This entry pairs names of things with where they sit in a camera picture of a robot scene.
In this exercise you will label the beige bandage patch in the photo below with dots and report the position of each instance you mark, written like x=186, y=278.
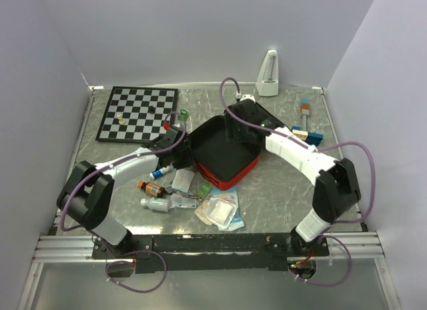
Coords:
x=200, y=213

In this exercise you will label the black base bar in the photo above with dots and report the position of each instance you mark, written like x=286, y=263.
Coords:
x=222, y=251

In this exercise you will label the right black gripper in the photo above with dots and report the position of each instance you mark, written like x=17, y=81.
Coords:
x=231, y=122

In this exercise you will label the white blue wipe sachet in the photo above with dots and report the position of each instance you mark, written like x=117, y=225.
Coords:
x=179, y=201

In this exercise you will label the clear green-label bottle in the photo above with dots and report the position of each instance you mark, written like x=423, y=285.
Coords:
x=156, y=204

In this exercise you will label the small green toy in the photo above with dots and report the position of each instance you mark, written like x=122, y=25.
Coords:
x=183, y=115

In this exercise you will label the red black medicine case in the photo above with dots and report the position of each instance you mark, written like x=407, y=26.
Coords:
x=223, y=163

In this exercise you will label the black handled scissors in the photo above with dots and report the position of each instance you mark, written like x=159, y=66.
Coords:
x=170, y=191

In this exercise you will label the white gauze packet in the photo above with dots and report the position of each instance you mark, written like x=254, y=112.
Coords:
x=220, y=212

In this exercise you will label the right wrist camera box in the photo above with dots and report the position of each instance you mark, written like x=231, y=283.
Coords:
x=245, y=97

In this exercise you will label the amber medicine bottle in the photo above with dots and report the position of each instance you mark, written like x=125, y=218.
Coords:
x=152, y=189

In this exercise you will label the grey orange blue toy stick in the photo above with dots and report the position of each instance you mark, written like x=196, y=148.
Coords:
x=305, y=112

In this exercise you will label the black white chessboard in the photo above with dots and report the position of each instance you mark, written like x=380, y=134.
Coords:
x=133, y=103

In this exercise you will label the blue white bandage packet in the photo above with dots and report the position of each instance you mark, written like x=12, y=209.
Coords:
x=234, y=216

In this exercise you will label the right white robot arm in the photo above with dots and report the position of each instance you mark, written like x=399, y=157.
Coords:
x=336, y=187

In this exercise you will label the white metronome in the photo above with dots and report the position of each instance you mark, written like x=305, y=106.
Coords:
x=267, y=84

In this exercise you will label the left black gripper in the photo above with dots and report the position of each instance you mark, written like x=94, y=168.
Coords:
x=189, y=158

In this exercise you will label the small green box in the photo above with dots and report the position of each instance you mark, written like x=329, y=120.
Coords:
x=203, y=191

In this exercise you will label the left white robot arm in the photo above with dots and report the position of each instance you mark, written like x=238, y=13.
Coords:
x=86, y=195

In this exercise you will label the aluminium frame rail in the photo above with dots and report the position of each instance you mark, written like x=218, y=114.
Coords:
x=76, y=249

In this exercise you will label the clear bag with pads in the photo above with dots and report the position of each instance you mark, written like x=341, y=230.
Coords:
x=182, y=180

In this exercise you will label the blue toy block stack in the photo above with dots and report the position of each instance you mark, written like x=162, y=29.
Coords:
x=310, y=138

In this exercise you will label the blue white small bottle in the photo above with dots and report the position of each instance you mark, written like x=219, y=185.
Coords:
x=160, y=172

